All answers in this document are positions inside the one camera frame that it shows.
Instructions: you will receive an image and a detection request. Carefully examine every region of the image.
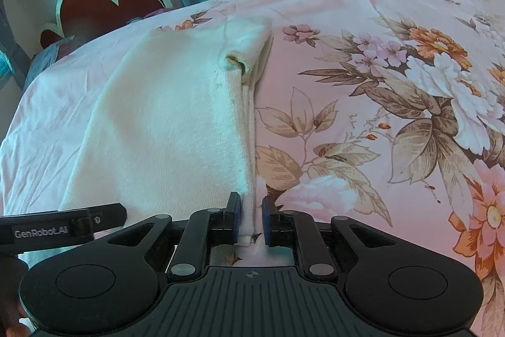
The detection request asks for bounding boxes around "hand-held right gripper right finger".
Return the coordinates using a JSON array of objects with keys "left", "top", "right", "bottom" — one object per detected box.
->
[{"left": 261, "top": 196, "right": 397, "bottom": 281}]

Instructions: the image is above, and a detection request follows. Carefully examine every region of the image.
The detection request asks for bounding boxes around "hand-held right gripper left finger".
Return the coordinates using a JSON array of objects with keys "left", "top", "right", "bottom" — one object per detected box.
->
[{"left": 106, "top": 192, "right": 242, "bottom": 282}]

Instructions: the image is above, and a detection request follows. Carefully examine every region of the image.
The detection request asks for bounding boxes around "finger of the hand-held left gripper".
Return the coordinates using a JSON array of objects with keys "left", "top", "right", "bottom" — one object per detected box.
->
[{"left": 88, "top": 203, "right": 128, "bottom": 240}]

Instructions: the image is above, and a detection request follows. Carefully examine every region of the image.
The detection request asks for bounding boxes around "cream white knit garment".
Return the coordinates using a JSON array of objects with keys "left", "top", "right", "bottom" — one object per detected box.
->
[{"left": 58, "top": 15, "right": 275, "bottom": 248}]

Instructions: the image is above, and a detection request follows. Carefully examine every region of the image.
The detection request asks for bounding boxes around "person's left hand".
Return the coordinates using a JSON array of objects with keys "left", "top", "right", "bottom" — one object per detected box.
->
[{"left": 0, "top": 253, "right": 32, "bottom": 337}]

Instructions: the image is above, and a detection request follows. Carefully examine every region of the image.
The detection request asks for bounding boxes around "pink floral bedsheet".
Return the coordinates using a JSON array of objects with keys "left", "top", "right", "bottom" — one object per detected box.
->
[{"left": 0, "top": 0, "right": 505, "bottom": 337}]

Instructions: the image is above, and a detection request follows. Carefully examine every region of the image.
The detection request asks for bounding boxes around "grey-blue pillow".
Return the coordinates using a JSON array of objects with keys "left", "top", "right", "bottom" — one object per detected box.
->
[{"left": 24, "top": 35, "right": 89, "bottom": 91}]

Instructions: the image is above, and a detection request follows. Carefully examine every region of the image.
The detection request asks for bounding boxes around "red heart-shaped headboard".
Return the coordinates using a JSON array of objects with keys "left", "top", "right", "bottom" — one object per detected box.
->
[{"left": 39, "top": 0, "right": 174, "bottom": 47}]

